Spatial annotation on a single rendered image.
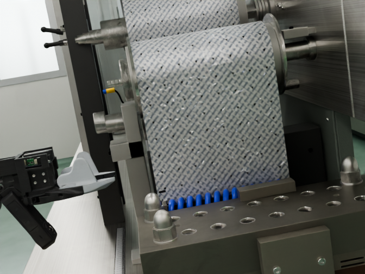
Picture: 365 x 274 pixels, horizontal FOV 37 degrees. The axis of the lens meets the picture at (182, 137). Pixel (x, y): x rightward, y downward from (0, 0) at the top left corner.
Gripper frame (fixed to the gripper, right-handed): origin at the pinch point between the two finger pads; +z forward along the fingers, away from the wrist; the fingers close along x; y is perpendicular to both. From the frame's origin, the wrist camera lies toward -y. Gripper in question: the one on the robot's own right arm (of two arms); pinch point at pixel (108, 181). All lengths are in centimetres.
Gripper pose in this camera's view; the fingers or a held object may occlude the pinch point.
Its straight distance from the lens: 94.4
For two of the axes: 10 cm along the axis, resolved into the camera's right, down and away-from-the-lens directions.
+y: -1.6, -9.7, -1.7
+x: -1.0, -1.5, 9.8
